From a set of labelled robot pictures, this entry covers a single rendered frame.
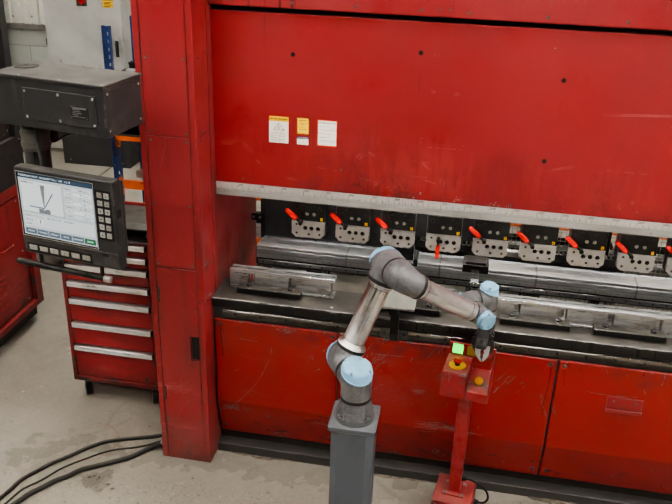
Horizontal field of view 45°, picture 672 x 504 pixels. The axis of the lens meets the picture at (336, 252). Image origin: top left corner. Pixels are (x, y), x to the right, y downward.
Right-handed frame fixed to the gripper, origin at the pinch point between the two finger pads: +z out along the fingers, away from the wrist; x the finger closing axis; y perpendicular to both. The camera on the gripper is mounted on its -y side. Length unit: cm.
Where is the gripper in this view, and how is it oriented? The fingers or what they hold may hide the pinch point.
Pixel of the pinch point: (481, 359)
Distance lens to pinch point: 341.4
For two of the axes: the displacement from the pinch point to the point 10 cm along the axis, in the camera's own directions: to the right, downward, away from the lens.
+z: 0.0, 8.7, 4.9
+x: -9.5, -1.5, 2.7
